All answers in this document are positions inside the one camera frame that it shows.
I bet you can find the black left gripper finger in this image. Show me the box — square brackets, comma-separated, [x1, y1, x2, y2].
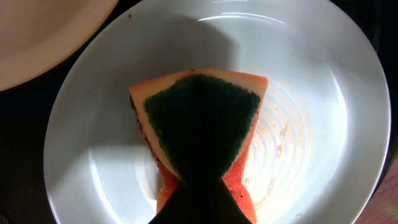
[149, 180, 251, 224]

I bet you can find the orange green scrub sponge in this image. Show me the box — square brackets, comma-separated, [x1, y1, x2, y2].
[129, 69, 268, 218]

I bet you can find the light green front plate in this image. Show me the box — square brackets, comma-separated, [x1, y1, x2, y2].
[44, 1, 391, 223]

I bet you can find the yellow plate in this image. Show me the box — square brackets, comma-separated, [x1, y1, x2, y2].
[1, 0, 118, 90]

